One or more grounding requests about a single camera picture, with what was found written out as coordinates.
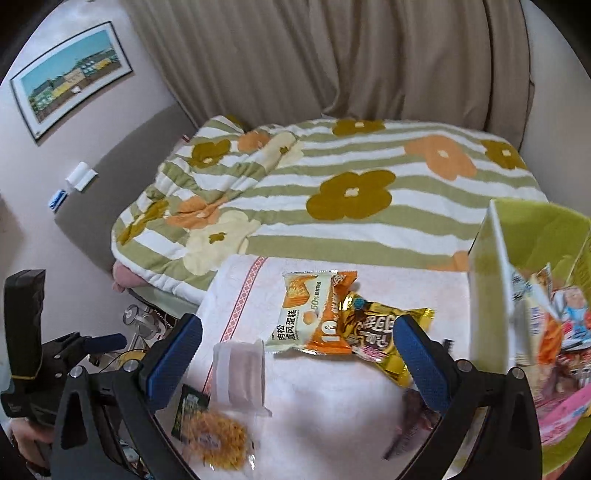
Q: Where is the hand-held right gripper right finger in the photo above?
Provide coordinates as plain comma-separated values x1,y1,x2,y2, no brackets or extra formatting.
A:
392,314,543,480

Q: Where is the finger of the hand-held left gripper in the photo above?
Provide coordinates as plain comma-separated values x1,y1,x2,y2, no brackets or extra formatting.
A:
65,333,127,366

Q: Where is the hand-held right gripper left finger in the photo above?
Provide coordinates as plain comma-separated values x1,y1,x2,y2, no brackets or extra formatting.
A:
51,314,204,480

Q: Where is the gold snack packet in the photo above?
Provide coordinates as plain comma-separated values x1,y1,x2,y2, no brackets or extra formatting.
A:
339,291,435,388

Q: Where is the dark brown snack packet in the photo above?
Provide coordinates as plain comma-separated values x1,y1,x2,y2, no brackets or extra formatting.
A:
383,388,439,462

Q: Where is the clear wafer packet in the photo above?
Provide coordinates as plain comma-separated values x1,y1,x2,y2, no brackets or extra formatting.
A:
210,339,271,417

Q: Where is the crispy noodle snack packet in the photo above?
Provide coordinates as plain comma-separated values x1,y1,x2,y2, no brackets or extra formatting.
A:
171,385,257,472

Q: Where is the green cardboard box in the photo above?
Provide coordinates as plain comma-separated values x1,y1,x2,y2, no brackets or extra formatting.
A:
468,198,591,480

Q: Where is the silver grey snack packet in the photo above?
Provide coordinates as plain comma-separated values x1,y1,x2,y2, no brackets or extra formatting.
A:
510,270,532,370

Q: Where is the white orange cake packet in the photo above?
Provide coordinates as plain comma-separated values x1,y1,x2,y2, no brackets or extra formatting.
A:
265,270,358,356

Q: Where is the orange snack packet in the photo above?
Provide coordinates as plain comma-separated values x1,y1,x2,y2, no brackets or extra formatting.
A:
531,263,566,370

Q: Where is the dark red snack packet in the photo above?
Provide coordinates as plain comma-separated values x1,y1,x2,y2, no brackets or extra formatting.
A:
554,348,591,393

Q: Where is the pink snack packet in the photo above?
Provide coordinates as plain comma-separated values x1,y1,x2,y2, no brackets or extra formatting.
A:
538,392,591,446

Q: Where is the white blue red packet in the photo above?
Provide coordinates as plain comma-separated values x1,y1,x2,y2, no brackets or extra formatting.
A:
551,286,591,349

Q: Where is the person's left hand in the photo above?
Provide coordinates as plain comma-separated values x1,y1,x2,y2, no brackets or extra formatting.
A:
9,415,51,467

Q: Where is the silver metal object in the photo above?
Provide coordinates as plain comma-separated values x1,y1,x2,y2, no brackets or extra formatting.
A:
122,302,164,342

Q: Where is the pink pillow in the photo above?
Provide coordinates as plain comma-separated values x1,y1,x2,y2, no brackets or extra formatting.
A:
112,261,144,291

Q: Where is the white towel with red stripe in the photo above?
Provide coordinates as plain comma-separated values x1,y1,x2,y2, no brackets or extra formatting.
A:
198,256,472,416

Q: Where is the white low table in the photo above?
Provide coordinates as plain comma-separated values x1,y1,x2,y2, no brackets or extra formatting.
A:
152,323,481,480

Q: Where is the striped floral blanket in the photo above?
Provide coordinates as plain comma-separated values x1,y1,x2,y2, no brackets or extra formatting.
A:
111,114,550,296

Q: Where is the grey padded headboard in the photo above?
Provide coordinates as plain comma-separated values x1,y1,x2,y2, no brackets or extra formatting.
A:
54,104,199,273

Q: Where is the beige curtain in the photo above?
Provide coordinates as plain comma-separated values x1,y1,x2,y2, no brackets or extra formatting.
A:
117,0,532,134

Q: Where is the framed wall poster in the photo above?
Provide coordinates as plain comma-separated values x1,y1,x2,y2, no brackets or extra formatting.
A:
10,21,134,141

